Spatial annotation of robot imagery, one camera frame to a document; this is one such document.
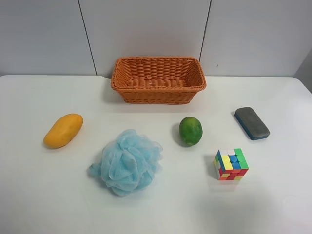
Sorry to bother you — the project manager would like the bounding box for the green lemon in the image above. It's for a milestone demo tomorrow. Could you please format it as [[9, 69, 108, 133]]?
[[179, 117, 203, 146]]

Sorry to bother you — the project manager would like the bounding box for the orange woven basket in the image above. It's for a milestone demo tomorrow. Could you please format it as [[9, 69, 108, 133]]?
[[111, 57, 207, 105]]

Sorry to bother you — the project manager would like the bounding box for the light blue bath loofah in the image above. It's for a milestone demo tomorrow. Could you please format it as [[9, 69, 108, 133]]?
[[89, 129, 163, 197]]

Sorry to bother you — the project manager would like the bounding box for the multicoloured puzzle cube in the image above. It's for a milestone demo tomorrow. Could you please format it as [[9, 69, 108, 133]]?
[[214, 148, 249, 180]]

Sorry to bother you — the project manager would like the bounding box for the yellow mango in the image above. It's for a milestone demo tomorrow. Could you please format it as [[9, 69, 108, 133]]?
[[43, 114, 83, 149]]

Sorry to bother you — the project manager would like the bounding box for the grey blue whiteboard eraser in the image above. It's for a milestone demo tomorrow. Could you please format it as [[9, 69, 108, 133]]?
[[234, 107, 270, 140]]

